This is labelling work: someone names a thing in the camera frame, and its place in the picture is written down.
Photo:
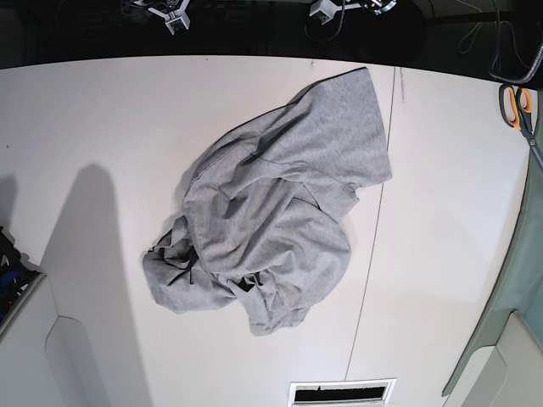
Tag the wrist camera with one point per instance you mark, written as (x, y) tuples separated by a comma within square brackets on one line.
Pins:
[(323, 11), (177, 22)]

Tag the grey t-shirt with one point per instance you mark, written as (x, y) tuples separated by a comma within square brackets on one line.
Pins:
[(261, 220)]

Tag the green plastic bin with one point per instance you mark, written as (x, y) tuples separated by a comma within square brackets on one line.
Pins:
[(502, 362)]

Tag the orange handled scissors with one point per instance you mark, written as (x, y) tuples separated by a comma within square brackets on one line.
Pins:
[(516, 112)]

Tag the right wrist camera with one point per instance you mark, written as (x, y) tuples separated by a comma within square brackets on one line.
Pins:
[(177, 22)]

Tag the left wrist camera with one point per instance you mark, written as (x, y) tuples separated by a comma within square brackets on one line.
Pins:
[(323, 11)]

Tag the white plastic bin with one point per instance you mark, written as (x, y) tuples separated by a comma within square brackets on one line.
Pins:
[(46, 359)]

